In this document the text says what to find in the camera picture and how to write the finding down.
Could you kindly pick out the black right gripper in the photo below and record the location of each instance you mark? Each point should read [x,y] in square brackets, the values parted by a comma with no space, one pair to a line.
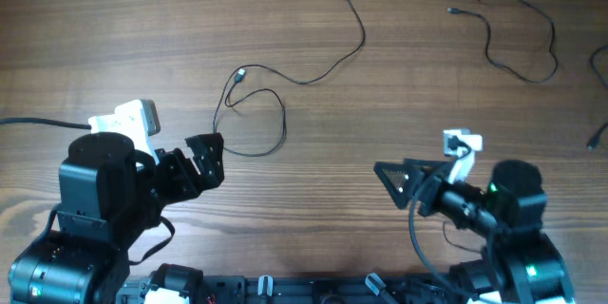
[430,178]

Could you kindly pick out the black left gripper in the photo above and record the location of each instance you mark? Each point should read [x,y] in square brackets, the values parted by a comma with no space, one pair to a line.
[210,164]

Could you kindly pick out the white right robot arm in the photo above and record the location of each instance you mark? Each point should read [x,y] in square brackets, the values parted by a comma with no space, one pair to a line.
[519,262]

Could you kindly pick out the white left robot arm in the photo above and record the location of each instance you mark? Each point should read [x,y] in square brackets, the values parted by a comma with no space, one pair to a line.
[111,193]

